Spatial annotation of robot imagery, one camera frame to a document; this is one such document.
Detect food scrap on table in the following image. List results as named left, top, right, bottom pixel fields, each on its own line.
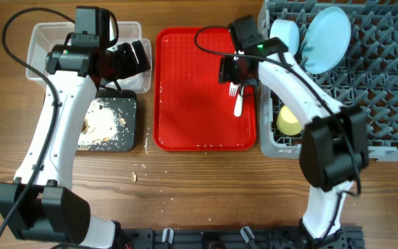
left=131, top=172, right=138, bottom=182

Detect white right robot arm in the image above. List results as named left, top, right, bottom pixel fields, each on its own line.
left=219, top=35, right=368, bottom=246

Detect light blue plastic plate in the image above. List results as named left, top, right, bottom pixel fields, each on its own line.
left=302, top=7, right=352, bottom=74

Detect rice and food scraps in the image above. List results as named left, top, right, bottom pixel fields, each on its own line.
left=77, top=98, right=138, bottom=152

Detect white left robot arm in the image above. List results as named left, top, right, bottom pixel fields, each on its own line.
left=0, top=40, right=151, bottom=248

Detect clear plastic waste bin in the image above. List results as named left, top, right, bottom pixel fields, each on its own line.
left=26, top=21, right=152, bottom=93

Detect black food waste tray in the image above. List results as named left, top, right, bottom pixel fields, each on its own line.
left=43, top=89, right=138, bottom=153

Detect pink plastic fork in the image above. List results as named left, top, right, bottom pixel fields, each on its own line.
left=229, top=82, right=239, bottom=97

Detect yellow plastic cup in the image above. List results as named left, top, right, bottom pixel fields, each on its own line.
left=276, top=105, right=303, bottom=136

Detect red plastic tray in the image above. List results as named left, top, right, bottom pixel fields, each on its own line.
left=153, top=27, right=257, bottom=151

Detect cream plastic spoon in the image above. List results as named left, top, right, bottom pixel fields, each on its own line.
left=234, top=86, right=244, bottom=117

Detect light blue plastic bowl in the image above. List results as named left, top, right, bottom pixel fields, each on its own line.
left=269, top=19, right=300, bottom=55

